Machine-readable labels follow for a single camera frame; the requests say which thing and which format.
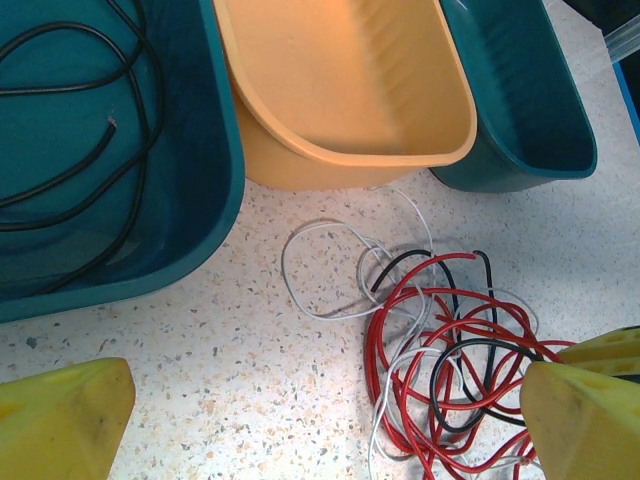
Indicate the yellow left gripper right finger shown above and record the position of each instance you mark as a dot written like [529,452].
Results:
[575,430]

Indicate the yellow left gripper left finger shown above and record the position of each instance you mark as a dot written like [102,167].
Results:
[65,425]

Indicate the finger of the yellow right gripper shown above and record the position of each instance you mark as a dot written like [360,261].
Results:
[605,350]

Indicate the large teal plastic bin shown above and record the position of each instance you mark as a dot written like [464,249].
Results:
[525,100]

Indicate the small teal plastic bin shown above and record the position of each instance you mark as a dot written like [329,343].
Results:
[190,150]

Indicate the orange plastic bin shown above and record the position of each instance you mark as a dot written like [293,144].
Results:
[350,90]

